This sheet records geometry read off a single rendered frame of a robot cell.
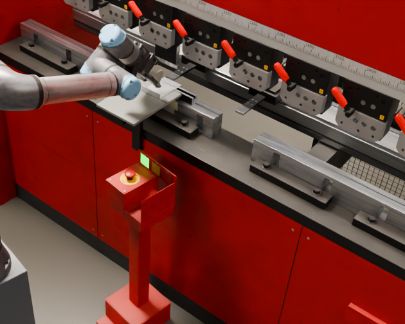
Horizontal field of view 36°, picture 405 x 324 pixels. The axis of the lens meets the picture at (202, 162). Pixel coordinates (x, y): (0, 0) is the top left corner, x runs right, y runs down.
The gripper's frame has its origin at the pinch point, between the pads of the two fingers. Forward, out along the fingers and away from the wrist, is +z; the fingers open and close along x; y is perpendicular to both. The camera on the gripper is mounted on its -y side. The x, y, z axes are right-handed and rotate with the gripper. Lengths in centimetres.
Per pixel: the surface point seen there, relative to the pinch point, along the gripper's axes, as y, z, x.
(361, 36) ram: 33, -29, -70
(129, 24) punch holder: 14.7, -7.7, 16.3
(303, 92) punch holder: 17, -11, -57
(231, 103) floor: 44, 174, 54
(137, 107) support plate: -10.1, -2.2, -1.5
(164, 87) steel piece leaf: 2.4, 8.0, -0.5
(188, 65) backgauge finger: 16.7, 19.7, 2.4
